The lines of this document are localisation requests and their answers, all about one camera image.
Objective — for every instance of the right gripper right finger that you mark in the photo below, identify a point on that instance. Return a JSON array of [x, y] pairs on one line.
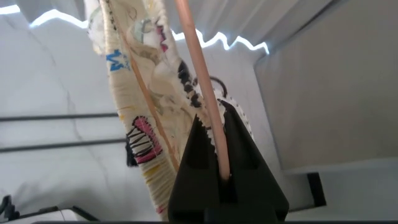
[[255, 186]]

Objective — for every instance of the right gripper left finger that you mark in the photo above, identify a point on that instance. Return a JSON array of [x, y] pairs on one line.
[[192, 193]]

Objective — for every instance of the cream printed garment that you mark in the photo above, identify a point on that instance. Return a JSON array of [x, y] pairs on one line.
[[140, 102]]

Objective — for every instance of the pink clothes hanger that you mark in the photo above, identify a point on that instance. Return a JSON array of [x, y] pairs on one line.
[[202, 74]]

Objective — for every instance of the white laundry basket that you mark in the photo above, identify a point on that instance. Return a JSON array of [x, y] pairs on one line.
[[244, 119]]

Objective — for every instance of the black clothes rack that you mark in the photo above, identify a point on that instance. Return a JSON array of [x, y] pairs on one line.
[[62, 145]]

